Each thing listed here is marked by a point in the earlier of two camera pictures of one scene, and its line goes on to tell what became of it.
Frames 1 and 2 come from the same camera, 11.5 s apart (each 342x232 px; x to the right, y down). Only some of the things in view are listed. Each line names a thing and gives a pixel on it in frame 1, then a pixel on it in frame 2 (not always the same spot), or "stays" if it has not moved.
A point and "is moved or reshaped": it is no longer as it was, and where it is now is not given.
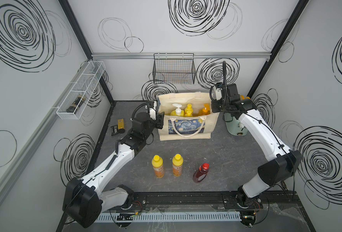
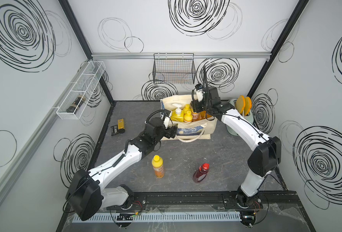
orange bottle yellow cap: x=189 y=108 stays
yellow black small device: x=119 y=128 stays
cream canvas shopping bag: x=176 y=127 is moved or reshaped
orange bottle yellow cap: x=157 y=163 stays
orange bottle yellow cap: x=177 y=162 to x=194 y=116
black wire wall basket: x=176 y=68 stays
